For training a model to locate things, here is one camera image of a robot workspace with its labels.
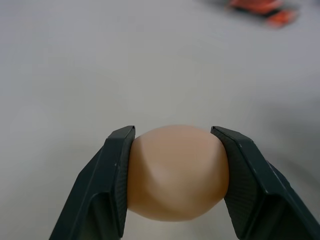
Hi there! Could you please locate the small orange packet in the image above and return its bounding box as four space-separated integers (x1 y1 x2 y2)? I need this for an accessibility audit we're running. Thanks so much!
265 9 300 29

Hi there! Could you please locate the orange and black object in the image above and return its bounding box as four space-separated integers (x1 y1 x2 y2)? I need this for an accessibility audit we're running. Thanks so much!
226 0 285 15

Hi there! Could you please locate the light brown egg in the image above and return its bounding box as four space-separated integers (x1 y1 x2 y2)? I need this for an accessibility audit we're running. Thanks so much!
127 124 230 222

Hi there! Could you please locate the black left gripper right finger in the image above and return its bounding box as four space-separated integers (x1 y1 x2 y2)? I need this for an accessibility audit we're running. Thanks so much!
210 125 320 240

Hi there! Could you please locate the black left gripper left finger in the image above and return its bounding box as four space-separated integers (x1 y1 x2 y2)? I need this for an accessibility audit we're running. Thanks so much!
48 125 137 240

